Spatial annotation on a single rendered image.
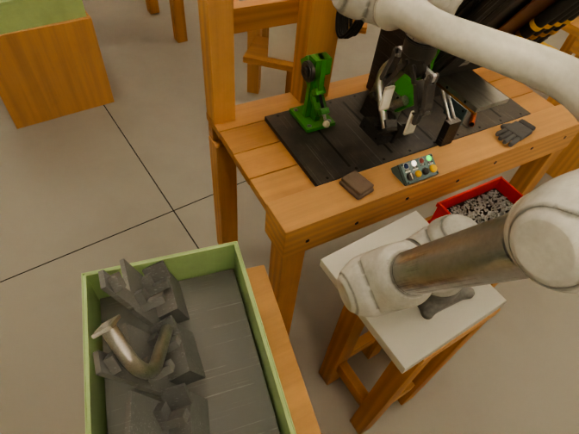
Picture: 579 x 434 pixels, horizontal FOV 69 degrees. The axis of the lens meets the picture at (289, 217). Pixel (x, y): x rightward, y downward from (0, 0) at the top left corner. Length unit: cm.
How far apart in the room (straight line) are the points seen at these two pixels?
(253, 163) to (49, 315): 131
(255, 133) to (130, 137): 157
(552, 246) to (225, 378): 85
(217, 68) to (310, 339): 130
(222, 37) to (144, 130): 172
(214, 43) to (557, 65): 108
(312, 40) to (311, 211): 68
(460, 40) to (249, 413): 91
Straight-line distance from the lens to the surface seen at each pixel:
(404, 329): 124
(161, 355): 100
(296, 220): 136
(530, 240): 54
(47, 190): 291
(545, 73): 77
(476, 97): 168
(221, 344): 119
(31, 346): 233
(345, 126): 175
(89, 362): 111
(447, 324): 128
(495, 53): 77
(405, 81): 166
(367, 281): 101
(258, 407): 113
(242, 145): 163
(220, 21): 152
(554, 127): 217
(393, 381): 148
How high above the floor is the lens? 194
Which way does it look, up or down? 50 degrees down
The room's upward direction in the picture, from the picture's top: 7 degrees clockwise
